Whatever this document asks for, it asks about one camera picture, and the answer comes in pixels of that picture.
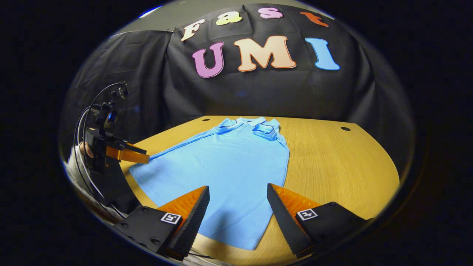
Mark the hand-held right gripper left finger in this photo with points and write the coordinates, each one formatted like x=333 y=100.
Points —
x=194 y=218

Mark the light blue T-shirt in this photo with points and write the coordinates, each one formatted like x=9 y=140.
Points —
x=221 y=166

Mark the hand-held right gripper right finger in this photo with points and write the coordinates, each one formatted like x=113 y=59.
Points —
x=284 y=221

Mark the black backdrop cloth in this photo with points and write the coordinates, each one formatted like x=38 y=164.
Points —
x=258 y=96

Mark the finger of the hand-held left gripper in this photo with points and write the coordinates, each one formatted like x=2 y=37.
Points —
x=129 y=147
x=129 y=156

